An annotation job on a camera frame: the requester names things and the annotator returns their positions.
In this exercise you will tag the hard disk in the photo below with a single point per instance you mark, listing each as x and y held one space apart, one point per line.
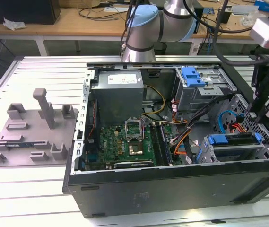
219 139

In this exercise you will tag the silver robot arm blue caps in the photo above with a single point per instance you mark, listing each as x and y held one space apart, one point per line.
146 35

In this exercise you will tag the grey metal disk bay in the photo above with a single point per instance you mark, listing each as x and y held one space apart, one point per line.
233 149

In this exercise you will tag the clear plastic bag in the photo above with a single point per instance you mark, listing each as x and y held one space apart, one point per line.
247 20

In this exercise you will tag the grey optical drive cage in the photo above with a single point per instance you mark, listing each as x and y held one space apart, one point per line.
195 97

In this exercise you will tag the blue plastic drive latch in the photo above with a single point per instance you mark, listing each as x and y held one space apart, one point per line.
192 78

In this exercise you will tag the grey flat tray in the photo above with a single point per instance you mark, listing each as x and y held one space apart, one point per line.
244 10

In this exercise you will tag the small black open box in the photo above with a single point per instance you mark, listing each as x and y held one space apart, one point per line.
228 17

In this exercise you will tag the black speaker box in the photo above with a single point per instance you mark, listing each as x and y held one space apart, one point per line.
200 14

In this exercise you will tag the dark RAM stick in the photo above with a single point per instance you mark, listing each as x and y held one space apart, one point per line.
166 144

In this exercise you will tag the black bin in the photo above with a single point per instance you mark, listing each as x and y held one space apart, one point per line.
160 48

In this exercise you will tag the black RAM slot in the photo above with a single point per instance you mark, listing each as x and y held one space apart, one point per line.
155 142

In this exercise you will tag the black open PC case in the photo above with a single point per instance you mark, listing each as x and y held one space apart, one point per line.
172 189

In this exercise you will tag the CPU socket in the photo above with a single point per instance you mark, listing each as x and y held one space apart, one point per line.
135 149

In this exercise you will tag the grey power supply unit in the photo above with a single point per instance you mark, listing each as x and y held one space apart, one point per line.
117 99

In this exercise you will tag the black graphics card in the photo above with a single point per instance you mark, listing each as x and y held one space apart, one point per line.
134 164

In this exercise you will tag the green motherboard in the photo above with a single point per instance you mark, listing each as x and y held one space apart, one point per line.
115 144

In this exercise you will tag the black case fan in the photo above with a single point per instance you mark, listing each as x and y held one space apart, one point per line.
93 118

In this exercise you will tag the brown cardboard box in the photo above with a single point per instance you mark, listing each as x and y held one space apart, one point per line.
94 2

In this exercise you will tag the wooden desk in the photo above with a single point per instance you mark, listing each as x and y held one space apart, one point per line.
65 26

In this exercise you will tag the grey parts rack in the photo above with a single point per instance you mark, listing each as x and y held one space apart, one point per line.
37 137

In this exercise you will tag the RAM stick with blue label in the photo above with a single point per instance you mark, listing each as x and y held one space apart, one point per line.
16 145

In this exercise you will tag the large black box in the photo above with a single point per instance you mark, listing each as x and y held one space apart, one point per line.
20 10

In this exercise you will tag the crumpled white plastic wrap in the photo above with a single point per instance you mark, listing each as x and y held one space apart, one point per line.
13 23

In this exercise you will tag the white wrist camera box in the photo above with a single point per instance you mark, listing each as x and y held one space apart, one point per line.
264 30

